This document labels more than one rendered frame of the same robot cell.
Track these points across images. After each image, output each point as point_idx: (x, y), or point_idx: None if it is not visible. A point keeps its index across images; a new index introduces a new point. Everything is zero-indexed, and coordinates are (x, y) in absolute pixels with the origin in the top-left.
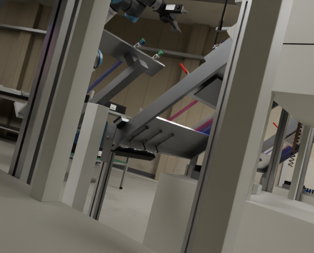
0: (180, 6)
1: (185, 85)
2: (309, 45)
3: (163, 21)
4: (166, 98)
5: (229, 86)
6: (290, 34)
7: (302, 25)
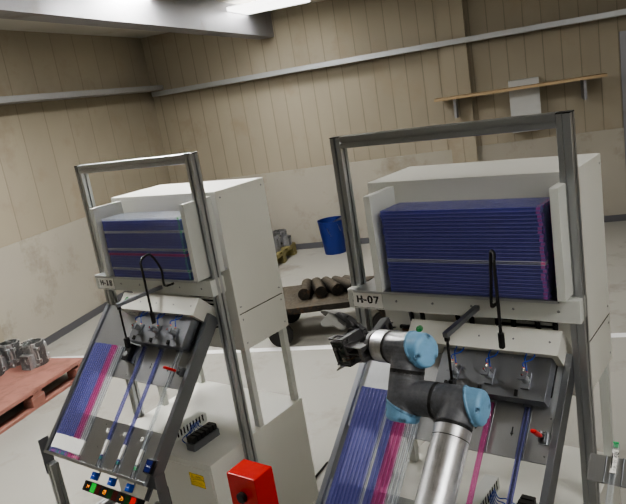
0: (390, 322)
1: (559, 452)
2: (595, 334)
3: (344, 364)
4: (552, 487)
5: (594, 417)
6: (589, 331)
7: (591, 318)
